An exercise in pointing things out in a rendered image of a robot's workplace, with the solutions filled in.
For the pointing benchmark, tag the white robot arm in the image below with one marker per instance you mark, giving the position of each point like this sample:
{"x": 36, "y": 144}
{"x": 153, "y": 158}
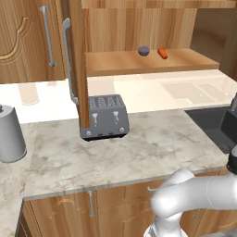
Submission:
{"x": 197, "y": 194}

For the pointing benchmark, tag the open wooden cabinet door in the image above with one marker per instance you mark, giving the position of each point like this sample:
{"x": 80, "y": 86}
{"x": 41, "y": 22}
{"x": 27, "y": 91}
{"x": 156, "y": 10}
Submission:
{"x": 77, "y": 61}

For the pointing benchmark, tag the purple eggplant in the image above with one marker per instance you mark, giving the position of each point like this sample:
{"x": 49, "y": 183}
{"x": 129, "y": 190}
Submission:
{"x": 143, "y": 51}

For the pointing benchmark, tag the orange carrot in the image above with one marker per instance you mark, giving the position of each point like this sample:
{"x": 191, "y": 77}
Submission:
{"x": 162, "y": 53}

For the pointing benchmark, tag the wooden base cabinet door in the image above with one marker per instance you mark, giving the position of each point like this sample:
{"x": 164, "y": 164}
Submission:
{"x": 123, "y": 209}
{"x": 213, "y": 220}
{"x": 58, "y": 216}

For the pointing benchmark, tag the closed wooden cabinet door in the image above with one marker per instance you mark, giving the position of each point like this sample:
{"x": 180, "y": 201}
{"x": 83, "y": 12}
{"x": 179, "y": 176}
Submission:
{"x": 27, "y": 40}

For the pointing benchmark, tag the grey four-slot toaster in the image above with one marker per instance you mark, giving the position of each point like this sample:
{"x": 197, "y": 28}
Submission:
{"x": 106, "y": 118}

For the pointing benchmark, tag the dark grey sink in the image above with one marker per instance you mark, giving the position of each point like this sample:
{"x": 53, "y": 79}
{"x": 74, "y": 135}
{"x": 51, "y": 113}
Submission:
{"x": 213, "y": 123}

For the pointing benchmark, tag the grey cylindrical canister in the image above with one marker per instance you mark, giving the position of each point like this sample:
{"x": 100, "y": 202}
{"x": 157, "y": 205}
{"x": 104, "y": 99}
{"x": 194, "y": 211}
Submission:
{"x": 10, "y": 135}

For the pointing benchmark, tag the open wooden wall cabinet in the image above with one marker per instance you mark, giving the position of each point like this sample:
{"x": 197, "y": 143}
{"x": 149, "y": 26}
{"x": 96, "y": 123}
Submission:
{"x": 139, "y": 31}

